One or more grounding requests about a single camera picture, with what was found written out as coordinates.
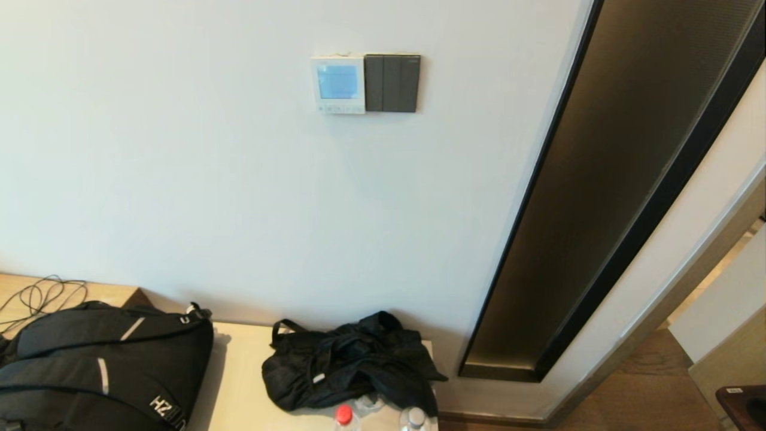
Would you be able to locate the grey cap clear bottle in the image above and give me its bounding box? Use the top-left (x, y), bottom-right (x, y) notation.
top-left (399, 407), bottom-right (431, 431)

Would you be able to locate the red cap water bottle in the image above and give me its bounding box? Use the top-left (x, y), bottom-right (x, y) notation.
top-left (334, 405), bottom-right (361, 431)

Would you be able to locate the dark brown wooden table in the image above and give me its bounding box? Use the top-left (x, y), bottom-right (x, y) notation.
top-left (716, 385), bottom-right (766, 431)

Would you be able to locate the grey door frame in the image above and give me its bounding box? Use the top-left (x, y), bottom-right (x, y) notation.
top-left (542, 159), bottom-right (766, 423)

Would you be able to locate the black backpack with white print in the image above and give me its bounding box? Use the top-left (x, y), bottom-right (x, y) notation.
top-left (0, 301), bottom-right (214, 431)

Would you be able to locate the thin black cable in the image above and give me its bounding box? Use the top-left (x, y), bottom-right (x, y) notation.
top-left (0, 275), bottom-right (89, 333)

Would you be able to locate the white wall thermostat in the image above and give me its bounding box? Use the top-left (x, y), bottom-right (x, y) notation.
top-left (311, 56), bottom-right (366, 114)

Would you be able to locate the dark grey wall switch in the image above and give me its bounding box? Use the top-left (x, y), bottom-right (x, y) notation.
top-left (364, 54), bottom-right (421, 113)

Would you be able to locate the black crumpled fabric bag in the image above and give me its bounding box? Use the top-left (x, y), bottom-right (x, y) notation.
top-left (262, 311), bottom-right (448, 417)

